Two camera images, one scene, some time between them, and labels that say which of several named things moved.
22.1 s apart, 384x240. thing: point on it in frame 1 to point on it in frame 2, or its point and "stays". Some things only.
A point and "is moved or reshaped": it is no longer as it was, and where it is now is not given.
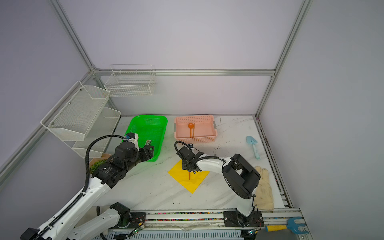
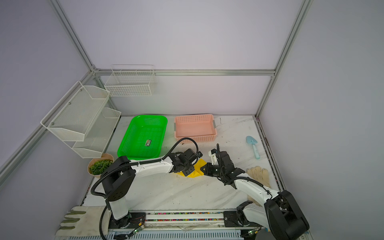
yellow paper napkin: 182,176 is moved or reshaped
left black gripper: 146,154 to 187,172
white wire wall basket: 126,80 stays
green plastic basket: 151,127 stays
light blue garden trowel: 252,141 stays
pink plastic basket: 195,129 stays
